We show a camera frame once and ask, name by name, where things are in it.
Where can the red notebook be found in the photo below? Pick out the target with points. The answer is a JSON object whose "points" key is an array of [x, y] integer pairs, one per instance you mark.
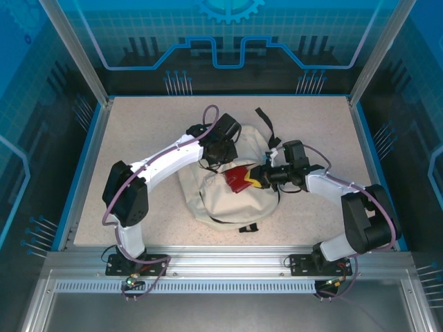
{"points": [[235, 180]]}

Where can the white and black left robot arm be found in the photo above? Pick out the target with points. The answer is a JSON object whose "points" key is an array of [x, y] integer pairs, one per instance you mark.
{"points": [[166, 162]]}

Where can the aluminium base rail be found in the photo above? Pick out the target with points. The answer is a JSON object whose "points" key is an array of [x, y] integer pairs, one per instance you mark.
{"points": [[228, 259]]}

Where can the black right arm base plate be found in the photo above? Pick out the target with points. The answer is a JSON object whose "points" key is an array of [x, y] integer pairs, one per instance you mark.
{"points": [[297, 266]]}

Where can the aluminium side rail blue edge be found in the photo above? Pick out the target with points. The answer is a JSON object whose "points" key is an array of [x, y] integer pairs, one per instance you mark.
{"points": [[86, 173], [373, 173]]}

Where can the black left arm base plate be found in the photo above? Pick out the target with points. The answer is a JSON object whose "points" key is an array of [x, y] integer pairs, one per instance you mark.
{"points": [[114, 268]]}

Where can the aluminium frame post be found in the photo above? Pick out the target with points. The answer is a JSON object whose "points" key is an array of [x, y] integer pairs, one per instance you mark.
{"points": [[76, 52], [380, 52]]}

